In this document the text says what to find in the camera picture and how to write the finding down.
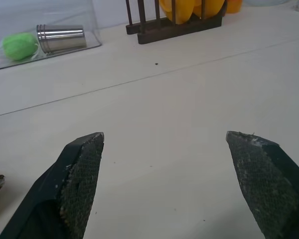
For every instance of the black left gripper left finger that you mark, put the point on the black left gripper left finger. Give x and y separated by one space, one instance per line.
64 189

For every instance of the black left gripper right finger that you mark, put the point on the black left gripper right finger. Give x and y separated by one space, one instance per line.
266 184

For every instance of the green mesh sponge ball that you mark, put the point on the green mesh sponge ball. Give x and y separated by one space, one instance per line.
19 46

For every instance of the stainless steel cup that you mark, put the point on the stainless steel cup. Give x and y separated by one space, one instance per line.
62 38

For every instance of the clear plastic container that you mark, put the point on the clear plastic container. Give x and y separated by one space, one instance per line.
43 32

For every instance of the orange plastic cup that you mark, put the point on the orange plastic cup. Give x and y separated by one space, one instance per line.
234 5

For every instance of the dark wooden dish rack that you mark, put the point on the dark wooden dish rack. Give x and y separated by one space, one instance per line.
174 27

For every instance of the yellow plastic plate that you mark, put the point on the yellow plastic plate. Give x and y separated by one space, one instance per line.
210 7
178 10

